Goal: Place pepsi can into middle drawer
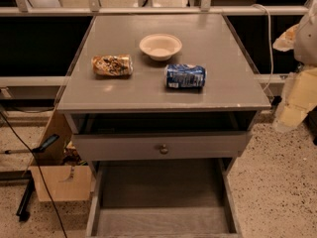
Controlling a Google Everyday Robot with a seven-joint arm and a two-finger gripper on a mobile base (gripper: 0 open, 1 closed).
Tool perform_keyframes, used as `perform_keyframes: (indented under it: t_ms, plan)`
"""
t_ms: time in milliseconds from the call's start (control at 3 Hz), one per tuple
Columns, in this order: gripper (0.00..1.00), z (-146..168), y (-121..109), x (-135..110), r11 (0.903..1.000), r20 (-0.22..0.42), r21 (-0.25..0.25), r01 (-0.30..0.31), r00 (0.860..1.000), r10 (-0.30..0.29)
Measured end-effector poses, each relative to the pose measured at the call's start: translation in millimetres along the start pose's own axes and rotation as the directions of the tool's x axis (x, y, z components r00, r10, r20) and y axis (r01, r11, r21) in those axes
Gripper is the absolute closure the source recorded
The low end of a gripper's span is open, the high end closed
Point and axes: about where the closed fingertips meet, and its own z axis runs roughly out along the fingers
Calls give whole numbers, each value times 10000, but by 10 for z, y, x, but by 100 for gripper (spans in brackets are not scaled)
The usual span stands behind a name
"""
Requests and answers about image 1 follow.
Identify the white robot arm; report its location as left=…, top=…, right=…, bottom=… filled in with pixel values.
left=273, top=0, right=317, bottom=133

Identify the cardboard box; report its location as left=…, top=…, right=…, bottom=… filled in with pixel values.
left=29, top=111, right=92, bottom=201

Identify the metal railing frame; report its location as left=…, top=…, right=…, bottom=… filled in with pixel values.
left=0, top=0, right=316, bottom=100

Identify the brass round drawer knob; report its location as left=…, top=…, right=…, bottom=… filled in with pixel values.
left=159, top=145, right=168, bottom=155

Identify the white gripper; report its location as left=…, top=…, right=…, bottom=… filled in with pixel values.
left=272, top=24, right=317, bottom=133

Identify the white hanging cable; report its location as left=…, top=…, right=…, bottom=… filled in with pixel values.
left=252, top=3, right=275, bottom=92

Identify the black floor cable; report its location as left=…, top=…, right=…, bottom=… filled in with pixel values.
left=0, top=111, right=68, bottom=238

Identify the grey wooden drawer cabinet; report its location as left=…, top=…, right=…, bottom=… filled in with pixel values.
left=56, top=13, right=272, bottom=238

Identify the grey top drawer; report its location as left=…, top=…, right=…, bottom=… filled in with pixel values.
left=71, top=112, right=254, bottom=162

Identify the grey open middle drawer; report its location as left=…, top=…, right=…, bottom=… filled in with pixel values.
left=86, top=159, right=243, bottom=238

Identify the white paper bowl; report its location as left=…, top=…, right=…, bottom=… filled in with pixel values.
left=139, top=34, right=182, bottom=61

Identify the blue pepsi can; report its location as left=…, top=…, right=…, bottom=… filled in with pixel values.
left=164, top=63, right=206, bottom=89

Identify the black handled tool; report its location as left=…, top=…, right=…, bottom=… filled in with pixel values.
left=0, top=134, right=59, bottom=155

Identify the black stand foot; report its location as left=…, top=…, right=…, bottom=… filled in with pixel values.
left=16, top=178, right=35, bottom=222

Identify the crushed gold brown can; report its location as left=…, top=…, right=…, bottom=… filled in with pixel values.
left=91, top=55, right=133, bottom=77

